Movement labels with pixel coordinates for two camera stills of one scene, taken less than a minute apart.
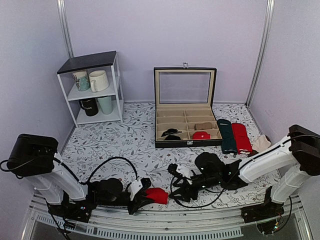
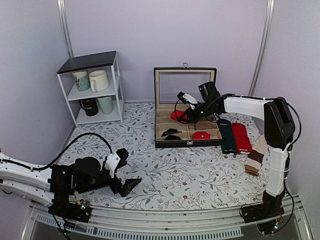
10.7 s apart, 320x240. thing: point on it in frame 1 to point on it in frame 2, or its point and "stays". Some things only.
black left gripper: [137, 204] to [126, 188]
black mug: [90, 105] stays
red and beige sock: [160, 196] to [178, 113]
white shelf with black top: [92, 87] stays
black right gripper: [185, 192] to [191, 116]
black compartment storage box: [183, 114] stays
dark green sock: [228, 142] stays
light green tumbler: [105, 103] stays
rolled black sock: [170, 134] stays
